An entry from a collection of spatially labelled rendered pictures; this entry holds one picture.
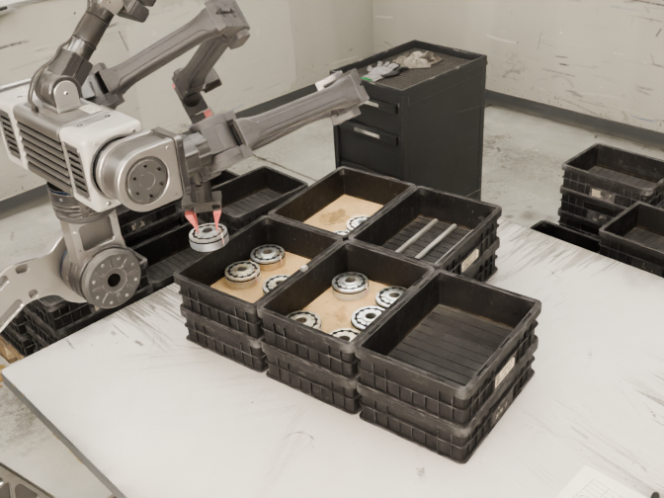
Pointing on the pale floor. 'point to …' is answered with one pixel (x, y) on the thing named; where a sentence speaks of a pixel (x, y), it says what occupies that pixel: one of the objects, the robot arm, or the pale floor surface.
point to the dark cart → (420, 121)
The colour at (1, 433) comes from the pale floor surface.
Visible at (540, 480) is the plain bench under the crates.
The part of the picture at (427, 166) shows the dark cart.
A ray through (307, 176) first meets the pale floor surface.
